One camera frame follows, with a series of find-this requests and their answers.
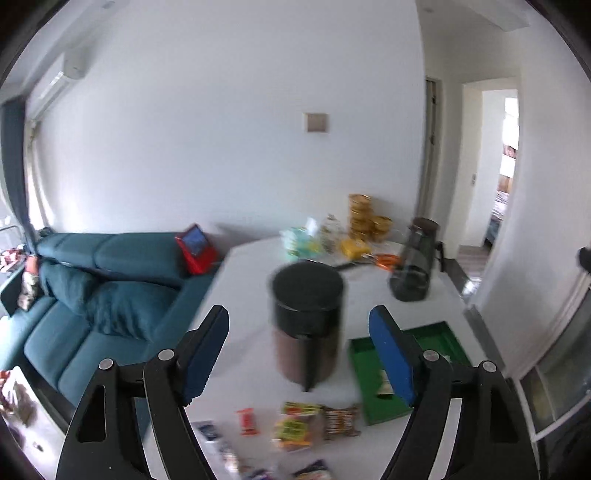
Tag white blue snack packet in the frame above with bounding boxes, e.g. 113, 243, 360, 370
190, 420, 242, 479

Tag red snack bar packet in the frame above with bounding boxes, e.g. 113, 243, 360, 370
236, 408, 259, 436

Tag brown oatmeal snack bag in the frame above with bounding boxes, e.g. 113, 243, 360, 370
322, 404, 361, 441

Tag colourful candy bag green label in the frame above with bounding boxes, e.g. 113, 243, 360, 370
273, 401, 324, 452

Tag green tray box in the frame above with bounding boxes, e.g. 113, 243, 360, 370
348, 322, 471, 425

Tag teal sofa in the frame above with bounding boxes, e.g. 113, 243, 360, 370
1, 233, 216, 406

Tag dark purple snack packet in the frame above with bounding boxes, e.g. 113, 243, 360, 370
293, 459, 334, 480

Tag patterned cushion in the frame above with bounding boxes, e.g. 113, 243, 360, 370
18, 271, 40, 311

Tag dark glass pitcher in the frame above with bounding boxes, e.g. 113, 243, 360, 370
389, 217, 447, 302

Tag orange scissors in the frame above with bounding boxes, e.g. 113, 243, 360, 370
373, 254, 401, 271

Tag red tablet device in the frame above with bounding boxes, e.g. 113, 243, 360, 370
175, 224, 217, 275

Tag black and copper thermos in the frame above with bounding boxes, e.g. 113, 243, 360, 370
270, 260, 346, 392

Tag yellow box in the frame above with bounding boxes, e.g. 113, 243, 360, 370
339, 238, 372, 261

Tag stack of golden tins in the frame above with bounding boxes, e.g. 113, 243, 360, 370
349, 194, 393, 243

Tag green patterned tissue pack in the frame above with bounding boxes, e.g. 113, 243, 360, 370
280, 227, 322, 259

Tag blue curtain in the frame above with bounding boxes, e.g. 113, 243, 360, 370
1, 97, 36, 254

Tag beige wall switch panel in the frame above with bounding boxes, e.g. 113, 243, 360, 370
304, 112, 329, 133

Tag wall air conditioner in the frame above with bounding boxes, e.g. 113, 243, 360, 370
26, 49, 87, 123

